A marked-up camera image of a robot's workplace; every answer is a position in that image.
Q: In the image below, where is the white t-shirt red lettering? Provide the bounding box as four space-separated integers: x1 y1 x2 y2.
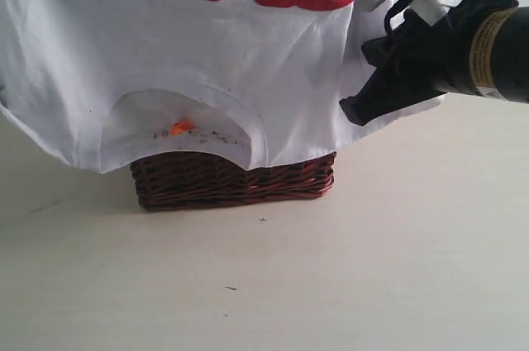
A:
1 0 439 173

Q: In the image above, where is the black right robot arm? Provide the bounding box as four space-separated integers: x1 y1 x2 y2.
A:
341 0 528 126

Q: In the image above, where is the dark red wicker basket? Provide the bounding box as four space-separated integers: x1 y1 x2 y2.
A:
130 152 336 211

